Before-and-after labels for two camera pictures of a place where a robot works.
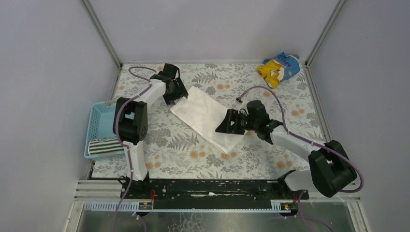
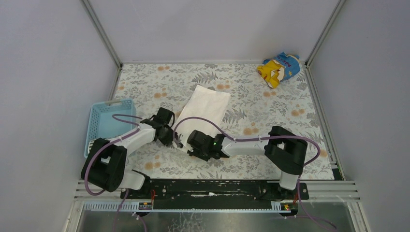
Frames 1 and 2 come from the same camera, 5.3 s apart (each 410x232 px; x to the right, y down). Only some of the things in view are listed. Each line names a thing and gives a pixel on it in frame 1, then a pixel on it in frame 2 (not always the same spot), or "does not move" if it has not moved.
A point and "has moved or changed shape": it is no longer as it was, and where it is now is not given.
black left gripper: [174, 88] -> [169, 136]
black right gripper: [236, 120] -> [191, 149]
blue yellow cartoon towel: [274, 70] does not move
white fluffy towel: [203, 114] has moved or changed shape
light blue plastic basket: [100, 125] does not move
